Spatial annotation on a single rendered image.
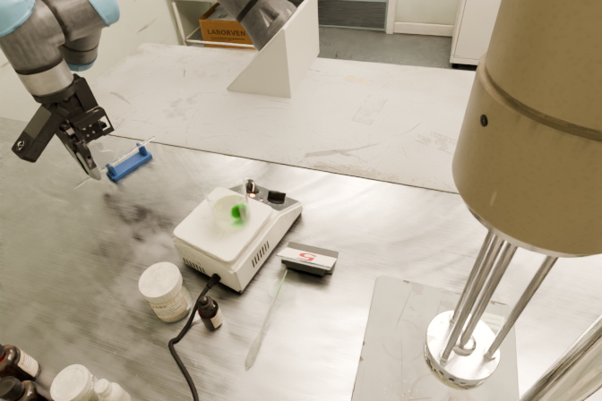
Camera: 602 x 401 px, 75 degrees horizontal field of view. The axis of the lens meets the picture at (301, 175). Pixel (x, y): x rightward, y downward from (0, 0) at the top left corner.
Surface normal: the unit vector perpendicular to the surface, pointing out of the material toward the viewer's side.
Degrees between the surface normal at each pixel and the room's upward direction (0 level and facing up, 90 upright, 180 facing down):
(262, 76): 90
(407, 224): 0
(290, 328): 0
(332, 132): 0
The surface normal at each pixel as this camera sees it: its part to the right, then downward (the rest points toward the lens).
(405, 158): -0.07, -0.72
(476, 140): -0.98, 0.16
